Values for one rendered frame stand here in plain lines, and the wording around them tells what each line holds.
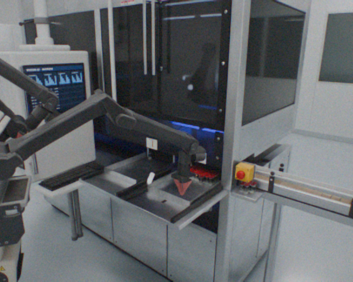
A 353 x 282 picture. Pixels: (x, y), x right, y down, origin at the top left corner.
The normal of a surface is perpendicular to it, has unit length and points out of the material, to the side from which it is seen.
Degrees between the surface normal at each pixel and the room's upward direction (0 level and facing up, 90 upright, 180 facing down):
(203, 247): 90
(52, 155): 90
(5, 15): 90
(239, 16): 90
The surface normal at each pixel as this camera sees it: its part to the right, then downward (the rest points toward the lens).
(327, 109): -0.63, 0.22
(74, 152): 0.81, 0.18
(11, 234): 0.36, 0.28
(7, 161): 0.52, 0.48
